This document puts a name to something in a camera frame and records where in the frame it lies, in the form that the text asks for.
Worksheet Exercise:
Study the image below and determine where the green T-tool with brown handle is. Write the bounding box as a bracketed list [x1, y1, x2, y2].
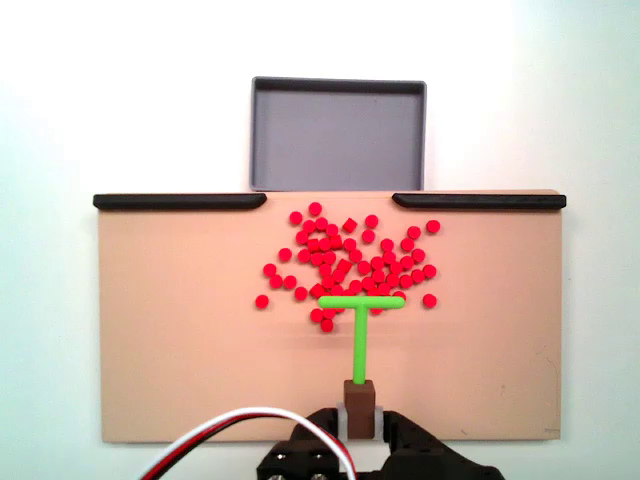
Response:
[317, 294, 407, 441]

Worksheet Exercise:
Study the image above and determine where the peach rectangular board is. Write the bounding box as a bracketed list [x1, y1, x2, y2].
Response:
[93, 188, 567, 445]

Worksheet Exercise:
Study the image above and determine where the grey rectangular tray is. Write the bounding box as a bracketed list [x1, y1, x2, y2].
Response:
[249, 75, 429, 192]

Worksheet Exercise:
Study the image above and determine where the white red black servo cable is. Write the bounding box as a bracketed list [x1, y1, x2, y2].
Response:
[138, 407, 359, 480]

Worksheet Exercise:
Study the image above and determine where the black edge rail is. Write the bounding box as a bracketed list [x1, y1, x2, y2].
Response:
[392, 192, 568, 210]
[92, 193, 268, 211]

